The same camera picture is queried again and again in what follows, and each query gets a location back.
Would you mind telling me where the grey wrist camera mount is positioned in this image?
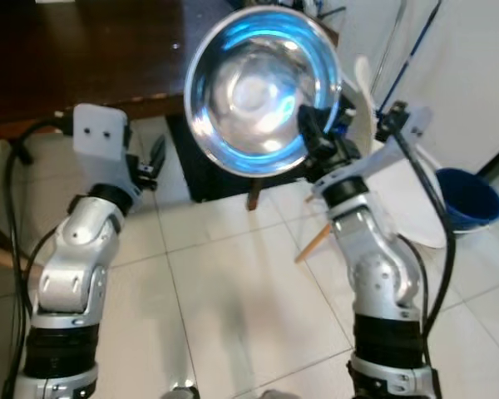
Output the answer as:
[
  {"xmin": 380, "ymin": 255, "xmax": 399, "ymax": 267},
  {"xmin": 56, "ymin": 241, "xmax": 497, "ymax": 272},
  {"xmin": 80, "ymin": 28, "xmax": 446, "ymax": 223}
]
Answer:
[
  {"xmin": 310, "ymin": 103, "xmax": 434, "ymax": 201},
  {"xmin": 71, "ymin": 104, "xmax": 144, "ymax": 210}
]

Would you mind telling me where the dark brown wooden table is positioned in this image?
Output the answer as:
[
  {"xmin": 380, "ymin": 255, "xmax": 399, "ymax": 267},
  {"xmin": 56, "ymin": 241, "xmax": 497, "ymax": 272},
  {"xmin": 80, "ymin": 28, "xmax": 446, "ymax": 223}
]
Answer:
[{"xmin": 0, "ymin": 0, "xmax": 343, "ymax": 210}]

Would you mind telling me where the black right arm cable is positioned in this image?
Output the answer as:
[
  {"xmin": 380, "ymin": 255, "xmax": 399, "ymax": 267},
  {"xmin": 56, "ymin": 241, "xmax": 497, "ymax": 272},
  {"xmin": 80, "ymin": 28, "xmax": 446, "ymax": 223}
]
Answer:
[{"xmin": 378, "ymin": 106, "xmax": 458, "ymax": 335}]

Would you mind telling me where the light wooden stick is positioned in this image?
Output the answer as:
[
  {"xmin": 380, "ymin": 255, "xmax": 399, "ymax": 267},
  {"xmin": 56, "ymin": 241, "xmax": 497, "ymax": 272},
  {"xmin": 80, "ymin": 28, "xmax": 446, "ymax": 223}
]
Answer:
[{"xmin": 294, "ymin": 220, "xmax": 334, "ymax": 265}]

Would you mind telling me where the black box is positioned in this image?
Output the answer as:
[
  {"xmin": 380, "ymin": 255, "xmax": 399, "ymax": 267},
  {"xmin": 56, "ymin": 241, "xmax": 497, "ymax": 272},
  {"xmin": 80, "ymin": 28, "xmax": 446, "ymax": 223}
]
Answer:
[{"xmin": 166, "ymin": 112, "xmax": 319, "ymax": 204}]

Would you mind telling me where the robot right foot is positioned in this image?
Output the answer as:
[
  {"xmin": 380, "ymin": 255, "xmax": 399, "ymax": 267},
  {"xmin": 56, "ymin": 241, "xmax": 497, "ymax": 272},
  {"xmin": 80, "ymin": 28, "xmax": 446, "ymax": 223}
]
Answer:
[{"xmin": 256, "ymin": 388, "xmax": 302, "ymax": 399}]

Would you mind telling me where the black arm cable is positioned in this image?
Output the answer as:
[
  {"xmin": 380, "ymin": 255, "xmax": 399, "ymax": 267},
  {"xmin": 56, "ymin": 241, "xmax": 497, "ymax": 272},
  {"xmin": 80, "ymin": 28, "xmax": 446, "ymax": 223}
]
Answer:
[
  {"xmin": 378, "ymin": 106, "xmax": 458, "ymax": 335},
  {"xmin": 0, "ymin": 116, "xmax": 77, "ymax": 399}
]

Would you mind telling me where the blue plastic bucket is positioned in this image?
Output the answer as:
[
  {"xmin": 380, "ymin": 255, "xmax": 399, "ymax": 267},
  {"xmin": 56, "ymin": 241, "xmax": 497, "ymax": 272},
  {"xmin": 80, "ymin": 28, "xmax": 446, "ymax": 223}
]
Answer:
[{"xmin": 435, "ymin": 168, "xmax": 499, "ymax": 234}]

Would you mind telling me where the shiny steel bowl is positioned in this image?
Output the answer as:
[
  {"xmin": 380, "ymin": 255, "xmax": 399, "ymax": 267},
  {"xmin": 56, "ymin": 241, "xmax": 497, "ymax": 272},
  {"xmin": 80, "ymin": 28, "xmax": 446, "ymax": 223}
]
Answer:
[{"xmin": 184, "ymin": 7, "xmax": 343, "ymax": 177}]

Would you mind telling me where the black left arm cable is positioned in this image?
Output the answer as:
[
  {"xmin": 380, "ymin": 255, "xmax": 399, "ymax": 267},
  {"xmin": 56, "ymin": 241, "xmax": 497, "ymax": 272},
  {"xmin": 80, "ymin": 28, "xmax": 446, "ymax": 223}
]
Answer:
[{"xmin": 0, "ymin": 116, "xmax": 77, "ymax": 399}]

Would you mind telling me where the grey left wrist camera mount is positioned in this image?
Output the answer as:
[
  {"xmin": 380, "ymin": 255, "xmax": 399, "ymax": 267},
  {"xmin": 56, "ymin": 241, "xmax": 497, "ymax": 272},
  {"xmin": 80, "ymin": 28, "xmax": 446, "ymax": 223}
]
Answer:
[{"xmin": 71, "ymin": 104, "xmax": 144, "ymax": 210}]

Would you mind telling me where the thin dark pole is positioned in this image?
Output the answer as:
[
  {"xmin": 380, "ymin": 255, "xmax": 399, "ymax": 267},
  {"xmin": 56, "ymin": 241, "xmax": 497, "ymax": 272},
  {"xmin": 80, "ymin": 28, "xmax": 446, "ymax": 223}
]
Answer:
[{"xmin": 379, "ymin": 0, "xmax": 444, "ymax": 114}]

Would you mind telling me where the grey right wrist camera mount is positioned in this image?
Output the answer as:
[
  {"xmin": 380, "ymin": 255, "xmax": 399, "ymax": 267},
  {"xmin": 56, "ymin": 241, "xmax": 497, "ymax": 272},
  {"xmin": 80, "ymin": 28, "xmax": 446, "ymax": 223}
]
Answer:
[{"xmin": 310, "ymin": 103, "xmax": 434, "ymax": 201}]

